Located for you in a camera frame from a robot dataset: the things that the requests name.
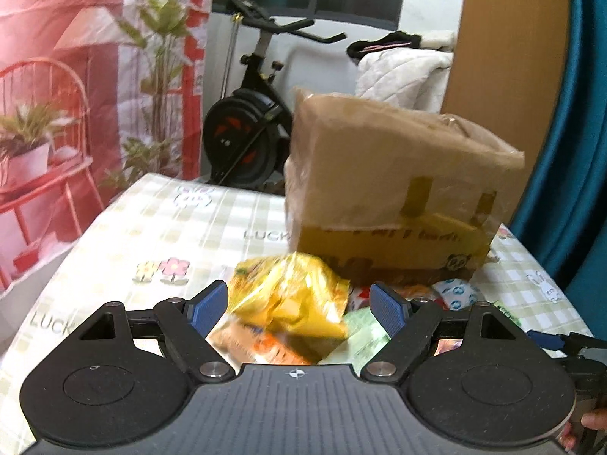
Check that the green checked tablecloth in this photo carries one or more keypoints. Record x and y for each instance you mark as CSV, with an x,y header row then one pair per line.
x,y
142,227

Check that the taped cardboard box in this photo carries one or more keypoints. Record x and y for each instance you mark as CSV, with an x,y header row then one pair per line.
x,y
379,175

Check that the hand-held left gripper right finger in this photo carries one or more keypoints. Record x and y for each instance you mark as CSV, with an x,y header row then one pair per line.
x,y
389,310

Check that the brown wooden board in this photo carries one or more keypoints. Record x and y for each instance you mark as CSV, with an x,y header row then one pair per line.
x,y
498,57

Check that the white blue-dotted snack packet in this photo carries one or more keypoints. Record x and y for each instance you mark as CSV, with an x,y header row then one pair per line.
x,y
455,291

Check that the white quilted blanket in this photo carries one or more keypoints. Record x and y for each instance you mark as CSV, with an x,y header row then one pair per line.
x,y
403,71

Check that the orange snack packet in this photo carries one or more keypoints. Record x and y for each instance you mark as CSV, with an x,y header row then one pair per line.
x,y
256,341

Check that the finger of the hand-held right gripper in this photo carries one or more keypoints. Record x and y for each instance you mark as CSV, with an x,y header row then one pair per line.
x,y
545,340

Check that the person's right hand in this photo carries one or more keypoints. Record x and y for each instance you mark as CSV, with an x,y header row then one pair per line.
x,y
595,421

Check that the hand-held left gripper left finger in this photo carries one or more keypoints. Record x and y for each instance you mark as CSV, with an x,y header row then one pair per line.
x,y
211,305

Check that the teal curtain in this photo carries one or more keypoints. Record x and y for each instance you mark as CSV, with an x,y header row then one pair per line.
x,y
578,151

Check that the yellow snack bag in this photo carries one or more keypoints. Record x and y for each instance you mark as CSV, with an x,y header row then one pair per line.
x,y
294,294

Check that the black garment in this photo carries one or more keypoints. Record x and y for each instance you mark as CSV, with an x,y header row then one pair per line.
x,y
379,45

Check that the pink printed backdrop cloth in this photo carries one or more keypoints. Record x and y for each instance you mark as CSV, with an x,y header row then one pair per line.
x,y
71,104

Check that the red snack packet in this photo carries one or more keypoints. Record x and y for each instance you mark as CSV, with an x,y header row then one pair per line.
x,y
419,290

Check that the light green snack packet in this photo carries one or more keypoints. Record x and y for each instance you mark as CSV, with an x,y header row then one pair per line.
x,y
360,336

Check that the black exercise bike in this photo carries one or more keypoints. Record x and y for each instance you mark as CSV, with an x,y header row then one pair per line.
x,y
242,132

